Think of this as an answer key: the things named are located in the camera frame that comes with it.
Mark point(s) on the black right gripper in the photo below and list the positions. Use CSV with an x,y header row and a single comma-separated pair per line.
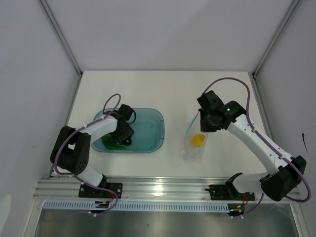
x,y
205,128

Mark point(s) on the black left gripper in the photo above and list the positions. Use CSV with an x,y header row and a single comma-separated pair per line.
x,y
118,138

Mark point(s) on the yellow toy orange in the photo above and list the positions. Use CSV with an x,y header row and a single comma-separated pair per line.
x,y
197,140

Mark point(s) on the clear zip top bag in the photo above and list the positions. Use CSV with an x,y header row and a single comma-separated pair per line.
x,y
189,152

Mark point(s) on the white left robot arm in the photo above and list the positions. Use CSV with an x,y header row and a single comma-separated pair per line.
x,y
70,154

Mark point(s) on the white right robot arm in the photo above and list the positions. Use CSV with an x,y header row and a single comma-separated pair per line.
x,y
283,171

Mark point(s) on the purple toy eggplant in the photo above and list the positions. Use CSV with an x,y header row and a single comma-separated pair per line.
x,y
128,142

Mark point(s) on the green toy bell pepper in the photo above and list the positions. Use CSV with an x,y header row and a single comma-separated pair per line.
x,y
111,144

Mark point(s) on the teal plastic tray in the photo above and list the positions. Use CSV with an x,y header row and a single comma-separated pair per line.
x,y
148,126

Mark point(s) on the aluminium rail base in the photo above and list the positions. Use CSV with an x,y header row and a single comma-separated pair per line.
x,y
134,188

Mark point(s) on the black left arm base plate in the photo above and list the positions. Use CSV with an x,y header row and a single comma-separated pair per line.
x,y
89,192

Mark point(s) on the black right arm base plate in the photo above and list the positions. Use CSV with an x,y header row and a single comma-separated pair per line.
x,y
221,192

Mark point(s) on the white slotted cable duct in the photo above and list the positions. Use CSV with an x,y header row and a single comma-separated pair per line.
x,y
139,206

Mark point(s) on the right aluminium frame post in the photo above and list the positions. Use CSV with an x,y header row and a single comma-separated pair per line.
x,y
281,28

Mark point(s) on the aluminium frame post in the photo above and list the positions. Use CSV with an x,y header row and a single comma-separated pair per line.
x,y
44,4
281,28

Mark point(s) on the left aluminium frame post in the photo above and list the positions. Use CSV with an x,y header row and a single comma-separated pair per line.
x,y
44,4

